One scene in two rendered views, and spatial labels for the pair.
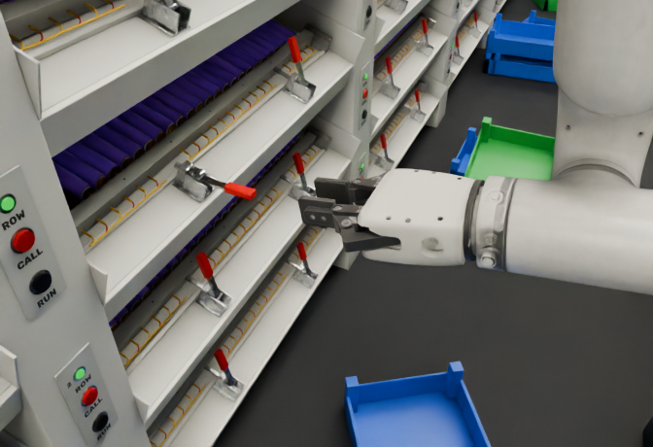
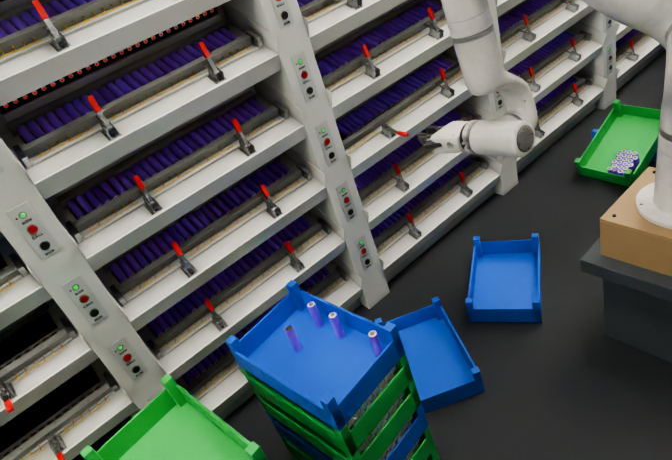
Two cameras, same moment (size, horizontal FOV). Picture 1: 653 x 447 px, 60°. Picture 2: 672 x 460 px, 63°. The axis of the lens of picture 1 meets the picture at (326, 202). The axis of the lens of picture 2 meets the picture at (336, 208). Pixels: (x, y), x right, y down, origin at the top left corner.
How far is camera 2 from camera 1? 102 cm
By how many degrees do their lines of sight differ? 30
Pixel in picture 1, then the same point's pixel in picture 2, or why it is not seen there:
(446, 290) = (560, 206)
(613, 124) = (513, 98)
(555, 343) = not seen: hidden behind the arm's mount
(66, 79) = (339, 96)
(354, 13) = not seen: hidden behind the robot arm
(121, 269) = (358, 159)
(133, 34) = (361, 79)
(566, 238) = (483, 137)
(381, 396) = (496, 251)
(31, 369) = (329, 182)
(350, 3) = not seen: hidden behind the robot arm
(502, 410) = (564, 263)
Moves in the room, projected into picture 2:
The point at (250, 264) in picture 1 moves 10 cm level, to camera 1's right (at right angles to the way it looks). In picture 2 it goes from (422, 174) to (452, 174)
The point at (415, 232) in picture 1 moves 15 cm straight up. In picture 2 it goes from (444, 140) to (433, 85)
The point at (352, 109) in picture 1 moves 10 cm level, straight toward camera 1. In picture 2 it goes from (488, 100) to (480, 114)
